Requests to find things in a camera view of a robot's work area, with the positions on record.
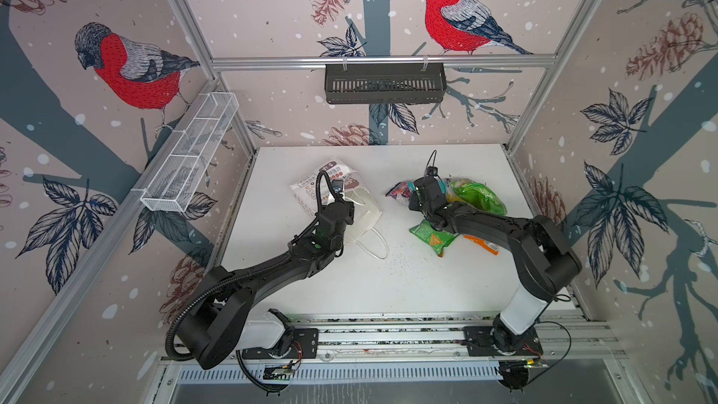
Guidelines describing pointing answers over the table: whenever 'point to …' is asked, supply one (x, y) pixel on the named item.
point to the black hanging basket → (379, 86)
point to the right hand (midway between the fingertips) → (417, 190)
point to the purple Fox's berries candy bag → (401, 192)
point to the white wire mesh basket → (191, 151)
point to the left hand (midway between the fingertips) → (344, 189)
